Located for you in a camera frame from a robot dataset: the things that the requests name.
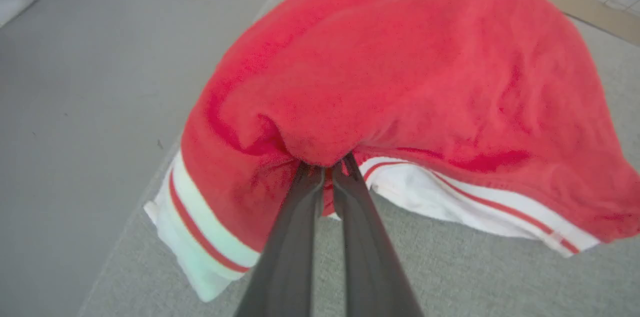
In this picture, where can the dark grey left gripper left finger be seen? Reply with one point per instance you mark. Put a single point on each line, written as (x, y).
(285, 262)

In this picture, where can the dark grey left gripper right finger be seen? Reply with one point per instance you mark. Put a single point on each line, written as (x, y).
(370, 267)

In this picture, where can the red garment with white trim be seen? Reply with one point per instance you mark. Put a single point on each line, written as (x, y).
(425, 67)

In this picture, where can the beige wooden strip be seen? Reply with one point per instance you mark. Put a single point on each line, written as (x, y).
(590, 9)

